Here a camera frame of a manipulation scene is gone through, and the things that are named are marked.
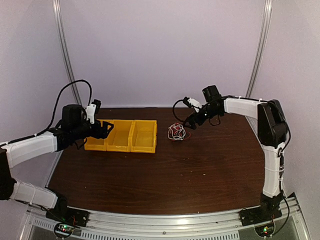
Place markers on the right aluminium frame post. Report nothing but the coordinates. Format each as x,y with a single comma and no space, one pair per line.
263,36

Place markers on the yellow plastic bin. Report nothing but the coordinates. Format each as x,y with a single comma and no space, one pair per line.
94,144
144,136
120,137

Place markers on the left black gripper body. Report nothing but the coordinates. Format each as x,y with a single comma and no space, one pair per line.
80,130

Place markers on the circuit board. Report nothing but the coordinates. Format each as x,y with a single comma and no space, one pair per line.
265,230
62,230

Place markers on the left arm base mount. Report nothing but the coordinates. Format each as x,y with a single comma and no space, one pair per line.
65,214

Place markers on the left yellow plastic bin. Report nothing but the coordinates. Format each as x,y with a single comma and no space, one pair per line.
94,144

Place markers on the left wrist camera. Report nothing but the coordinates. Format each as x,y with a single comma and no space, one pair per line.
92,109

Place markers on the front aluminium rail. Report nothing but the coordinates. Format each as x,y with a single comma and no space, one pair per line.
223,225

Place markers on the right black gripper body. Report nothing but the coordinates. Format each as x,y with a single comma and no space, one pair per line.
211,113

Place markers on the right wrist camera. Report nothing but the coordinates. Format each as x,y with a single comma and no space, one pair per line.
192,103

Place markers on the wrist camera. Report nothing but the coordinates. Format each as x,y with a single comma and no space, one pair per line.
92,109
192,103

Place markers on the left aluminium frame post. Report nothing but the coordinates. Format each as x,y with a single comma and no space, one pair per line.
62,39

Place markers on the aluminium frame post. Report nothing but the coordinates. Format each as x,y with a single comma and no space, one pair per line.
263,36
62,39

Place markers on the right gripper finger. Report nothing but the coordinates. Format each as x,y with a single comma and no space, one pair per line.
190,120
193,125

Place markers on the middle yellow plastic bin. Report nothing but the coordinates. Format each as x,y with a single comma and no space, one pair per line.
120,137

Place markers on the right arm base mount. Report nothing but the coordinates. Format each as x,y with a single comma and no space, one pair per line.
260,213

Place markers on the right circuit board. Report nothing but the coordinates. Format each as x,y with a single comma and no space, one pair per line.
265,230

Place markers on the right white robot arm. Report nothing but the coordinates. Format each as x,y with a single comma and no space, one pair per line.
271,131

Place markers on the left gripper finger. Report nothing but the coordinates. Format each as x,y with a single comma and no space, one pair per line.
103,134
107,123

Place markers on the right yellow plastic bin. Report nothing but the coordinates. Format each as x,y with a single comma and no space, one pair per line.
144,136

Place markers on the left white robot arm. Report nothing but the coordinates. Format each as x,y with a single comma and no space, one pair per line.
77,123

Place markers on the left circuit board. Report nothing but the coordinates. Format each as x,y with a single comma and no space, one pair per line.
62,230

